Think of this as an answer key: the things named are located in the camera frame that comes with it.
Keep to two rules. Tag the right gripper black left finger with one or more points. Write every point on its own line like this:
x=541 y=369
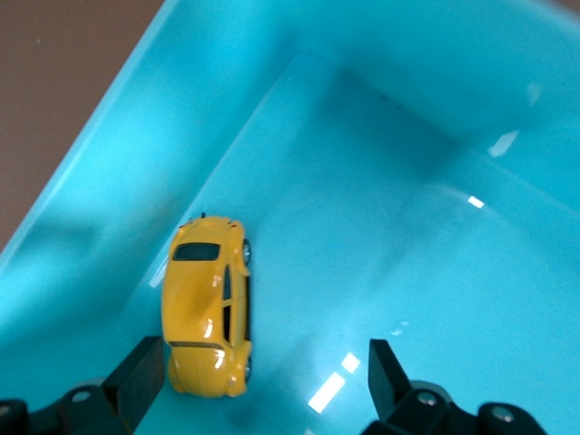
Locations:
x=131 y=389

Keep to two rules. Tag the turquoise plastic bin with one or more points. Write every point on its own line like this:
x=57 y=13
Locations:
x=362 y=249

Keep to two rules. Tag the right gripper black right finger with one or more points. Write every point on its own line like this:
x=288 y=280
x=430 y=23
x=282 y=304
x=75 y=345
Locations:
x=389 y=389

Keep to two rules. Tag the yellow beetle toy car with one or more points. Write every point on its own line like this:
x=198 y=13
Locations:
x=195 y=299

